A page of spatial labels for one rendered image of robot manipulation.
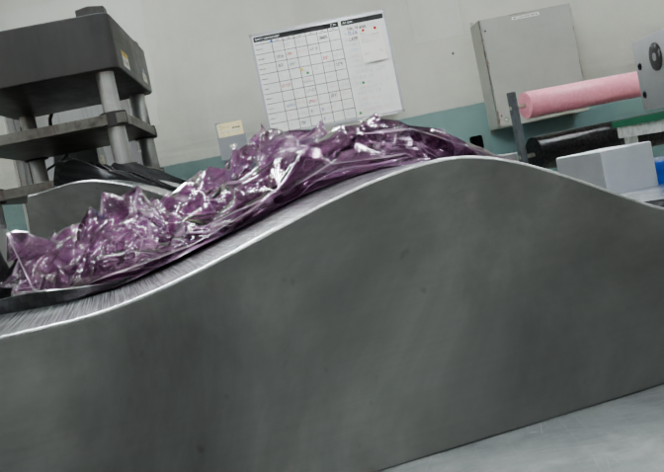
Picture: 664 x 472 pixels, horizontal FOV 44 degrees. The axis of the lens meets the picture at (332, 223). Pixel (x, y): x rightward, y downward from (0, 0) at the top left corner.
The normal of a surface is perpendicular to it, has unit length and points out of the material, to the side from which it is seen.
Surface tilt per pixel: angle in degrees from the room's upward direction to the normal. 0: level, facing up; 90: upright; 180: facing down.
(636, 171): 90
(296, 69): 90
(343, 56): 90
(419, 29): 90
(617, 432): 0
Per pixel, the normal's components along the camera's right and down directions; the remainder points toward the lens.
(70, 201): -0.03, 0.06
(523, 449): -0.20, -0.98
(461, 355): 0.26, 0.00
